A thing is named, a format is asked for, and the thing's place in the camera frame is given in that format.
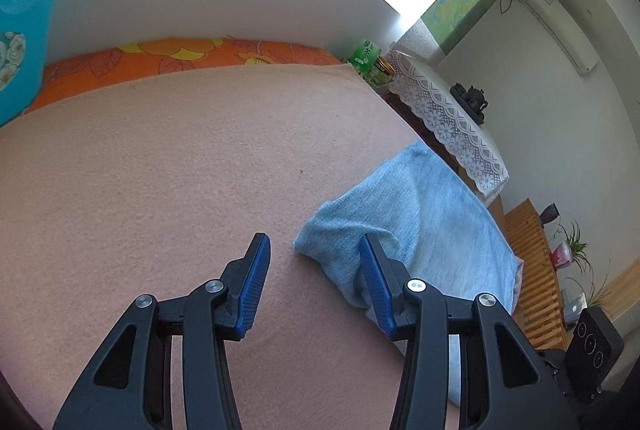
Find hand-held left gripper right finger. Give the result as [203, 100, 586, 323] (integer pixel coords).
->
[358, 233, 583, 430]

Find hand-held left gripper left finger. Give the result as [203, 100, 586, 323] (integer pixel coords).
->
[52, 232, 272, 430]

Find blue denim pants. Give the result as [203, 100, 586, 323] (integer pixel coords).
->
[294, 145, 525, 408]

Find green potted plant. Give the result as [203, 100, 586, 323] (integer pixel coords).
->
[567, 260, 613, 311]

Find wooden slatted bench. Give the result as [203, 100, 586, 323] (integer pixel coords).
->
[502, 199, 571, 351]

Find green plant in red pot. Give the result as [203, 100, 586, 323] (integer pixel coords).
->
[550, 217, 596, 271]

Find beige blanket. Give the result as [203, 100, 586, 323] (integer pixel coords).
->
[0, 62, 506, 430]

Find white lace cloth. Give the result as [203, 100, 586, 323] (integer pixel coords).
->
[387, 20, 511, 198]

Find dark teapot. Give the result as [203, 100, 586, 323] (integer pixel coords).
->
[450, 82, 488, 121]

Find small glass jar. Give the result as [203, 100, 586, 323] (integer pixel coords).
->
[370, 57, 396, 85]

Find green package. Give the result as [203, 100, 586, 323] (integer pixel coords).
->
[348, 40, 381, 75]

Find orange floral bed sheet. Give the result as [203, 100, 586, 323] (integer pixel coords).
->
[25, 37, 346, 113]

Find white air conditioner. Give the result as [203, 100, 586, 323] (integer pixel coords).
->
[520, 0, 598, 75]

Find blue detergent bottle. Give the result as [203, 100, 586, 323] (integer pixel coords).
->
[0, 0, 76, 125]

